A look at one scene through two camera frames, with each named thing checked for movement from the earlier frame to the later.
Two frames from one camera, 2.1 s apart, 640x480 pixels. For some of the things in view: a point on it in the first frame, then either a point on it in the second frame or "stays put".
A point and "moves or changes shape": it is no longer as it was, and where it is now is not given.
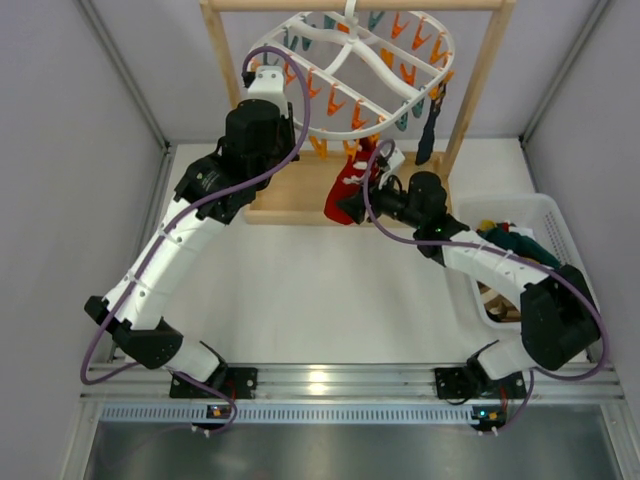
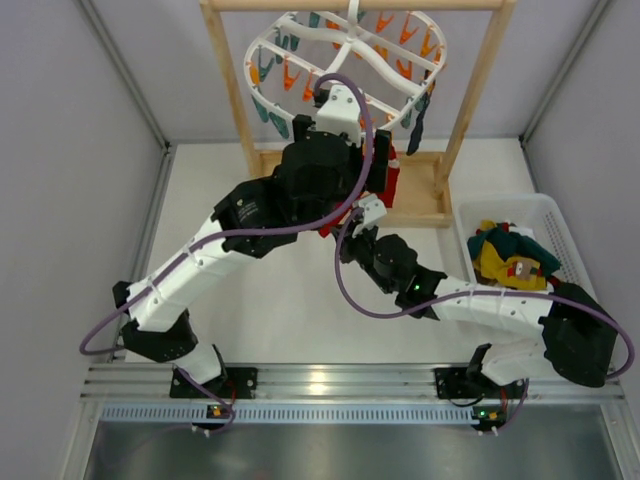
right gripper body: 361,201 → 348,241
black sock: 426,141 → 417,132
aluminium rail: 561,383 stays put
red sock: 350,181 moves or changes shape
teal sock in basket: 518,244 stays put
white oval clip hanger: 347,74 stays put
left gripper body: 288,132 → 379,163
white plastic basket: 535,216 stays put
